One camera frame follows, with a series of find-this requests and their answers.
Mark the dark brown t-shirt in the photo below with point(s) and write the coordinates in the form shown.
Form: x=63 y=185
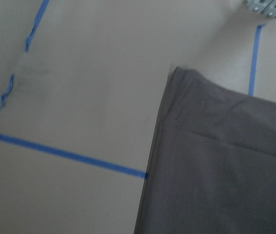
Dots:
x=212 y=168

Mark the aluminium frame post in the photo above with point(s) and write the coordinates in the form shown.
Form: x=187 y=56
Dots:
x=264 y=7

